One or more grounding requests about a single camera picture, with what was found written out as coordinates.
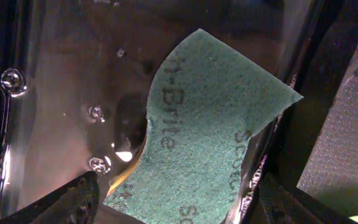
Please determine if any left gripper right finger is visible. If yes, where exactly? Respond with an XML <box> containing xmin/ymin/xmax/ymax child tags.
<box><xmin>260</xmin><ymin>52</ymin><xmax>358</xmax><ymax>223</ymax></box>

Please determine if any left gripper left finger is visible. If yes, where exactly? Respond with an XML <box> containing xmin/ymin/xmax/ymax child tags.
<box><xmin>0</xmin><ymin>171</ymin><xmax>99</xmax><ymax>224</ymax></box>

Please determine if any green yellow sponge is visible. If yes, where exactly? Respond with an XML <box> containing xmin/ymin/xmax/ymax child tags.
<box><xmin>105</xmin><ymin>29</ymin><xmax>301</xmax><ymax>223</ymax></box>

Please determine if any rectangular black tray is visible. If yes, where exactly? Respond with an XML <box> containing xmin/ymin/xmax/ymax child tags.
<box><xmin>0</xmin><ymin>0</ymin><xmax>358</xmax><ymax>224</ymax></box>

